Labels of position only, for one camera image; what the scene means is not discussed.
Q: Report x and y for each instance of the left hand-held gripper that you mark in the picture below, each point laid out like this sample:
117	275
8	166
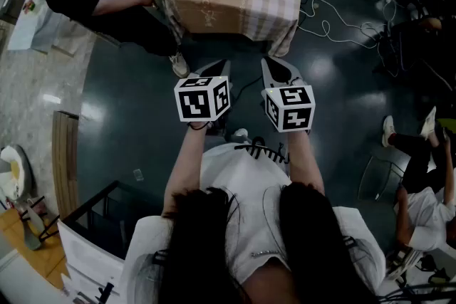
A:
194	105

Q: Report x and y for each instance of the person's left forearm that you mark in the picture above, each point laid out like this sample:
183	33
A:
189	160

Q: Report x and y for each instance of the white appliance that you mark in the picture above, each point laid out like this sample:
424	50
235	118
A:
89	260

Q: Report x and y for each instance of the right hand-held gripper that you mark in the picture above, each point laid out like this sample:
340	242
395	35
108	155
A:
295	117

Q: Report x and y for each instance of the pale cloth sheet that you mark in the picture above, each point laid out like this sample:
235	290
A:
28	28

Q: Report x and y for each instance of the person's white shirt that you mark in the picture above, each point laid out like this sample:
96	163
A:
246	181

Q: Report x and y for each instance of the black wrist band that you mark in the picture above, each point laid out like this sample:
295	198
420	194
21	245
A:
194	127

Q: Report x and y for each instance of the black frame shelf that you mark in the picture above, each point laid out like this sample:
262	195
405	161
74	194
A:
92	200

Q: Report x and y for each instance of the person's right forearm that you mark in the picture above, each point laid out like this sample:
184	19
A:
303	160

